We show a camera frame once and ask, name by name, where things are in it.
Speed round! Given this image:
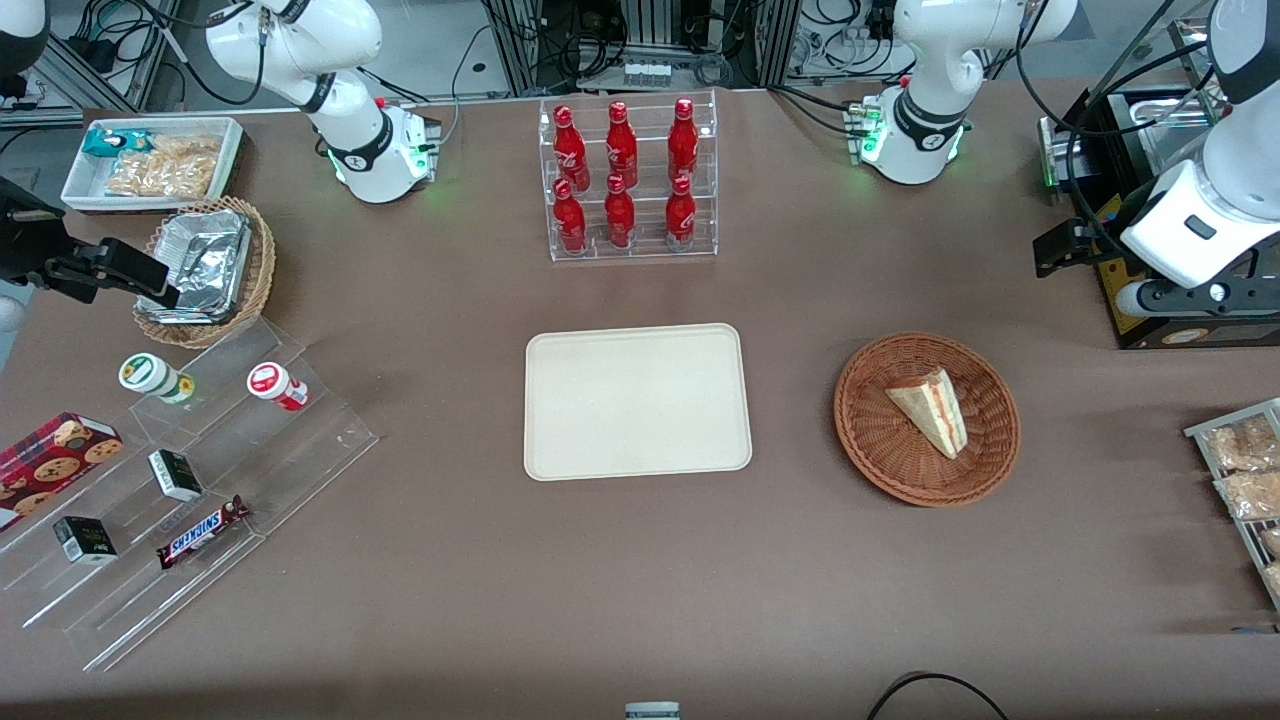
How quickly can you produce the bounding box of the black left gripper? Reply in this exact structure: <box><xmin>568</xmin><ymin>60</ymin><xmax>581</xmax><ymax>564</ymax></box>
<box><xmin>1034</xmin><ymin>214</ymin><xmax>1127</xmax><ymax>279</ymax></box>

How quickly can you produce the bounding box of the black food warmer cabinet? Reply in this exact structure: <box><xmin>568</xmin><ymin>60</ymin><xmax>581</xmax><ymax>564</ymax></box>
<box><xmin>1037</xmin><ymin>18</ymin><xmax>1280</xmax><ymax>351</ymax></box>

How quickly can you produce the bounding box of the clear acrylic bottle rack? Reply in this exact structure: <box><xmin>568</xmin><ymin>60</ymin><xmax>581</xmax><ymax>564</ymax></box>
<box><xmin>538</xmin><ymin>88</ymin><xmax>719</xmax><ymax>263</ymax></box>

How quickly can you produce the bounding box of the black cable loop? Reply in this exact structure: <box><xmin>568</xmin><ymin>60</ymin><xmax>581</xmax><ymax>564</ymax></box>
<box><xmin>866</xmin><ymin>672</ymin><xmax>1009</xmax><ymax>720</ymax></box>

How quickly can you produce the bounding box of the beige rectangular tray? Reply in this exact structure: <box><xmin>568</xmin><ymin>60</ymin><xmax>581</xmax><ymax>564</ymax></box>
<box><xmin>523</xmin><ymin>322</ymin><xmax>753</xmax><ymax>482</ymax></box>

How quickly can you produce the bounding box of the red cola bottle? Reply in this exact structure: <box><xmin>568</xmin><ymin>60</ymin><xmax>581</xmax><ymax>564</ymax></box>
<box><xmin>667</xmin><ymin>97</ymin><xmax>700</xmax><ymax>185</ymax></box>
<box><xmin>604</xmin><ymin>173</ymin><xmax>637</xmax><ymax>249</ymax></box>
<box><xmin>665</xmin><ymin>174</ymin><xmax>698</xmax><ymax>251</ymax></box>
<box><xmin>553</xmin><ymin>105</ymin><xmax>590</xmax><ymax>192</ymax></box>
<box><xmin>553</xmin><ymin>178</ymin><xmax>589</xmax><ymax>254</ymax></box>
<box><xmin>605</xmin><ymin>100</ymin><xmax>639</xmax><ymax>189</ymax></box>

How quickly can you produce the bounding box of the red cookie box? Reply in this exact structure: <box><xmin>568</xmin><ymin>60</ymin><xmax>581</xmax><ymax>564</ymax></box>
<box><xmin>0</xmin><ymin>412</ymin><xmax>124</xmax><ymax>532</ymax></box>

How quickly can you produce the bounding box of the Snickers chocolate bar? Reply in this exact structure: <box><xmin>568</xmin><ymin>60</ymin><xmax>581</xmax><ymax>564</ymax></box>
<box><xmin>157</xmin><ymin>495</ymin><xmax>251</xmax><ymax>571</ymax></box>

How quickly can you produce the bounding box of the triangle sandwich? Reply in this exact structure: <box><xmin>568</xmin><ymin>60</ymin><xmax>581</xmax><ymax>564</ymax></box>
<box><xmin>885</xmin><ymin>367</ymin><xmax>969</xmax><ymax>460</ymax></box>

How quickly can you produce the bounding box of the green lid snack cup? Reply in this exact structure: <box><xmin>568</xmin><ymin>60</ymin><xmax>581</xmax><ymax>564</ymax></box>
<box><xmin>119</xmin><ymin>353</ymin><xmax>196</xmax><ymax>405</ymax></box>

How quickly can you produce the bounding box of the clear acrylic stepped display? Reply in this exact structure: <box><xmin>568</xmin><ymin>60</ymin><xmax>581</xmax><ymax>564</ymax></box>
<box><xmin>0</xmin><ymin>315</ymin><xmax>379</xmax><ymax>673</ymax></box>

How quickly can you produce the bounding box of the small black box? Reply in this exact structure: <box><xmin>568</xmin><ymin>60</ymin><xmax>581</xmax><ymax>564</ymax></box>
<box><xmin>53</xmin><ymin>516</ymin><xmax>118</xmax><ymax>566</ymax></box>
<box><xmin>148</xmin><ymin>449</ymin><xmax>204</xmax><ymax>502</ymax></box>

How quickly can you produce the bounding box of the white rectangular snack bin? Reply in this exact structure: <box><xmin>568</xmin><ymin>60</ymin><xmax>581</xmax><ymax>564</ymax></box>
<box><xmin>60</xmin><ymin>117</ymin><xmax>246</xmax><ymax>215</ymax></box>

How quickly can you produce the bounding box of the red lid snack cup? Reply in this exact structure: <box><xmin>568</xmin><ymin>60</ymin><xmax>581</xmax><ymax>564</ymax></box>
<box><xmin>247</xmin><ymin>362</ymin><xmax>310</xmax><ymax>412</ymax></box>

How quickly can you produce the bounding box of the round brown wicker basket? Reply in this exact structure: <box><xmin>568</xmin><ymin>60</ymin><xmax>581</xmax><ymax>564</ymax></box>
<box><xmin>834</xmin><ymin>332</ymin><xmax>1021</xmax><ymax>508</ymax></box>

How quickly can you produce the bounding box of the tray of packaged crackers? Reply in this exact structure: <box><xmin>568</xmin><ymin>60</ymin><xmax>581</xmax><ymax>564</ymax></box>
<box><xmin>1184</xmin><ymin>398</ymin><xmax>1280</xmax><ymax>613</ymax></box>

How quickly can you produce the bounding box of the light wicker basket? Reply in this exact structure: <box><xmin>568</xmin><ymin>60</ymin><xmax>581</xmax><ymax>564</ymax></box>
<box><xmin>132</xmin><ymin>196</ymin><xmax>277</xmax><ymax>350</ymax></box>

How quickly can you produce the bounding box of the clear bag of chips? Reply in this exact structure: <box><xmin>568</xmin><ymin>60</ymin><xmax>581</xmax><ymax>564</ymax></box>
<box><xmin>105</xmin><ymin>135</ymin><xmax>223</xmax><ymax>199</ymax></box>

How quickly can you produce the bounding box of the teal snack packet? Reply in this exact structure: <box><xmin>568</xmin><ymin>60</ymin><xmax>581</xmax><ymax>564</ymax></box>
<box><xmin>82</xmin><ymin>128</ymin><xmax>157</xmax><ymax>159</ymax></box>

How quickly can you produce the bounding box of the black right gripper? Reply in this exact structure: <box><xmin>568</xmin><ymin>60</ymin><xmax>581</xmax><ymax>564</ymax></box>
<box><xmin>0</xmin><ymin>178</ymin><xmax>183</xmax><ymax>309</ymax></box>

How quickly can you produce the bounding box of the silver foil container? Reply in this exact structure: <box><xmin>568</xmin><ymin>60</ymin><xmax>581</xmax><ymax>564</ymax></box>
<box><xmin>137</xmin><ymin>208</ymin><xmax>253</xmax><ymax>326</ymax></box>

